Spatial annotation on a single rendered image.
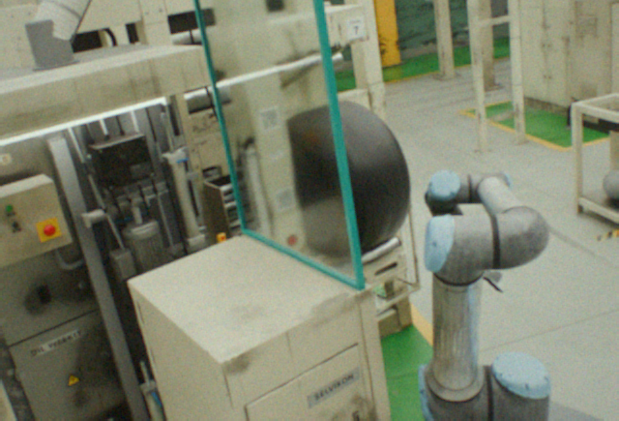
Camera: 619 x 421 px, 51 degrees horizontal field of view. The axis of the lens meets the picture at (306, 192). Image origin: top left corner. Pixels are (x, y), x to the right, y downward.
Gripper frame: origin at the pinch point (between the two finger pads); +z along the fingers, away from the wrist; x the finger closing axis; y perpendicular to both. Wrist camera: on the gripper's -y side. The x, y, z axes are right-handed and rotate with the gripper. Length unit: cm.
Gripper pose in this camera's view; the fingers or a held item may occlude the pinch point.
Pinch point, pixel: (483, 299)
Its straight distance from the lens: 200.3
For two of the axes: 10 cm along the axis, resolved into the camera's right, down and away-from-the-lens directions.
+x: 8.9, -1.4, 4.2
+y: 3.0, -5.1, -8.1
